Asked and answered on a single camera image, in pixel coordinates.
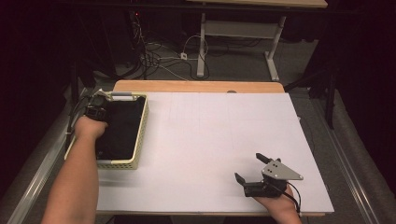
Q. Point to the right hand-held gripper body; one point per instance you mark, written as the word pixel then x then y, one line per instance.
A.
pixel 277 169

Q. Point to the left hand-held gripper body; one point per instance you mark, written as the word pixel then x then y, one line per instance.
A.
pixel 96 110

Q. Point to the black knit garment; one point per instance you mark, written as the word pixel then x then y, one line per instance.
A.
pixel 123 130

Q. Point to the pale green plastic basket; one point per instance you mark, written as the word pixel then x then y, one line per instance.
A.
pixel 141 130

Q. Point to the person's left hand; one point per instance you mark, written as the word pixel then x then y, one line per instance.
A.
pixel 88 129

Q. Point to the person's right hand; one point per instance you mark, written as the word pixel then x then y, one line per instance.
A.
pixel 280 205

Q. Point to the black stand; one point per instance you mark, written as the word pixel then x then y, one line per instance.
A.
pixel 74 87
pixel 330 102

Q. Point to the white board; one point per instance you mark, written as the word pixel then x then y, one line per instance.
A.
pixel 202 140

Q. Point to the white plug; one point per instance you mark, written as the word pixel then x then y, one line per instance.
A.
pixel 183 56

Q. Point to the desk with white legs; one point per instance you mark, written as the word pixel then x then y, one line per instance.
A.
pixel 201 46

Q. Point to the metal floor rail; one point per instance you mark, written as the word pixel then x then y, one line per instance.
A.
pixel 350 174
pixel 39 174

